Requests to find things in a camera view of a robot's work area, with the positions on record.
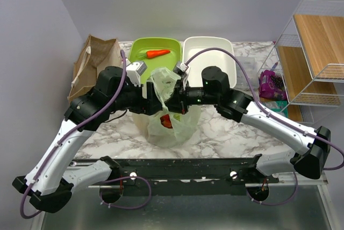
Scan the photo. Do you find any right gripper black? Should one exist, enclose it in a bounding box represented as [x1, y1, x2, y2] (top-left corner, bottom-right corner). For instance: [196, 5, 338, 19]
[162, 78, 219, 116]

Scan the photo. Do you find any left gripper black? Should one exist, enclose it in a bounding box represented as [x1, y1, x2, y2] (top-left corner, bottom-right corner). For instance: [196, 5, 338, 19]
[110, 79, 164, 115]

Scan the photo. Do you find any red cherry tomato bunch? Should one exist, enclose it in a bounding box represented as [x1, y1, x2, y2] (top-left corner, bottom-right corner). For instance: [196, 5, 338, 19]
[160, 114, 173, 129]

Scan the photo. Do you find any green avocado print plastic bag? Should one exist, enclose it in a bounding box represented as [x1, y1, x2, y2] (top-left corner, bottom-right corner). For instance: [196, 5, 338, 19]
[132, 67, 201, 148]

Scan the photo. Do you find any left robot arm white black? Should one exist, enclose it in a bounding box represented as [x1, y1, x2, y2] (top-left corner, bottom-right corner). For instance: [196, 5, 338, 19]
[12, 66, 162, 219]

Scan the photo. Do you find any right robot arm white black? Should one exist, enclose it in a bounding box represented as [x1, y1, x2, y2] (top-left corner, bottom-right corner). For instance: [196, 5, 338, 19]
[165, 66, 331, 183]

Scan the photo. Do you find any brown jute tote bag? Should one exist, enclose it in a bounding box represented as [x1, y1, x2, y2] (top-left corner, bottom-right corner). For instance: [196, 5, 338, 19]
[67, 34, 122, 102]

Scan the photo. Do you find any orange toy carrot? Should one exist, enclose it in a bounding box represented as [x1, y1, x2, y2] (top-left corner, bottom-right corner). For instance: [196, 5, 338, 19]
[137, 49, 171, 59]

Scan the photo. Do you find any green plastic tray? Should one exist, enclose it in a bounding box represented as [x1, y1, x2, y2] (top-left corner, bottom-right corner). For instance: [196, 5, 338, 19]
[128, 37, 182, 84]

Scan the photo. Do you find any white plastic tray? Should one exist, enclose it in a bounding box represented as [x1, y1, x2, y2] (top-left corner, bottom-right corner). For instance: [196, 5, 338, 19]
[182, 37, 237, 88]

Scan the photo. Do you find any purple snack packet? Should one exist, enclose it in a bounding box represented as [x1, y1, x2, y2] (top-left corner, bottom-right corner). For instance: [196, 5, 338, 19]
[259, 70, 287, 100]

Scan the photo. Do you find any teal snack packet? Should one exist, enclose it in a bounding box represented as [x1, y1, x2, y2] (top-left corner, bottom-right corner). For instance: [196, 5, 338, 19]
[262, 100, 288, 117]

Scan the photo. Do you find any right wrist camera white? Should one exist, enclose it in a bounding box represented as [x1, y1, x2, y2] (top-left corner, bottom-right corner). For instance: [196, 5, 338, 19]
[173, 61, 189, 89]

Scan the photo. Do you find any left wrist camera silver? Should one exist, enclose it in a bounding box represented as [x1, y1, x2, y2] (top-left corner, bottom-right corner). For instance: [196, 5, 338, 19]
[126, 61, 147, 87]

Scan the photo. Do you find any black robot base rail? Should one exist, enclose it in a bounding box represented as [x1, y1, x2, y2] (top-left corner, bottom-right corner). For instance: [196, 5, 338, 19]
[69, 155, 280, 197]

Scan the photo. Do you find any white wire shelf rack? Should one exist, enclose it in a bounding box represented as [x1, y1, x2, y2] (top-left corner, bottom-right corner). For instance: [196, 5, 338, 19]
[258, 0, 343, 125]

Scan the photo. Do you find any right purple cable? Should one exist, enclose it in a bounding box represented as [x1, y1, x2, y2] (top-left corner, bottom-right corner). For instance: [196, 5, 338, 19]
[182, 47, 344, 206]

